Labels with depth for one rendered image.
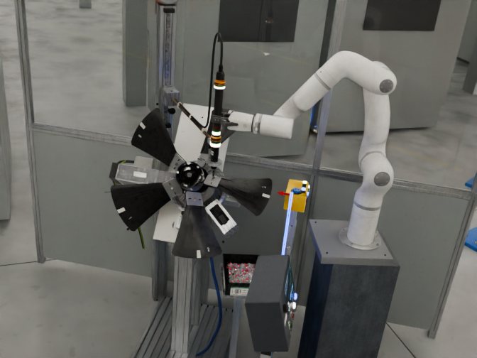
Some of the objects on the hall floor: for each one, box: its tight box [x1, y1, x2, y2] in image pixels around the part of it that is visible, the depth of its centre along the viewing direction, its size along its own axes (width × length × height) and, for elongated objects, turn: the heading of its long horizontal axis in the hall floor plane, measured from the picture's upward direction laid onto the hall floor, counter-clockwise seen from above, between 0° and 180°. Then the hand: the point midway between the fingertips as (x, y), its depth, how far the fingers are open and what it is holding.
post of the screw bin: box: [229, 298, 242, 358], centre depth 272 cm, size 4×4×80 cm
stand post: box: [191, 258, 204, 327], centre depth 307 cm, size 4×9×115 cm, turn 70°
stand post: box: [171, 256, 194, 355], centre depth 292 cm, size 4×9×91 cm, turn 70°
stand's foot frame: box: [131, 296, 234, 358], centre depth 319 cm, size 62×46×8 cm
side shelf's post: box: [201, 220, 214, 305], centre depth 333 cm, size 4×4×83 cm
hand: (217, 117), depth 236 cm, fingers closed on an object, 4 cm apart
